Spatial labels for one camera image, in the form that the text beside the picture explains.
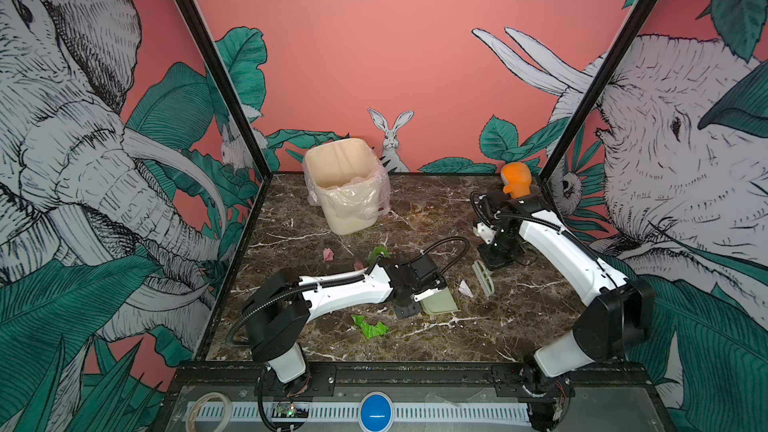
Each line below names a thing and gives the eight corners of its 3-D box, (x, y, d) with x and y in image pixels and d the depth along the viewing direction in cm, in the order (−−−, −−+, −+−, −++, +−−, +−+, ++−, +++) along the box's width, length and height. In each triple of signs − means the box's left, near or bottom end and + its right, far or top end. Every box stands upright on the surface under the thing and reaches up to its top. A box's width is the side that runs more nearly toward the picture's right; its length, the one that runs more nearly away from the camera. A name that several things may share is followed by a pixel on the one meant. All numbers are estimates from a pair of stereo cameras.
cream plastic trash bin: (333, 256, 99) (319, 206, 78) (311, 203, 114) (294, 150, 93) (392, 231, 106) (392, 180, 85) (364, 184, 120) (358, 131, 100)
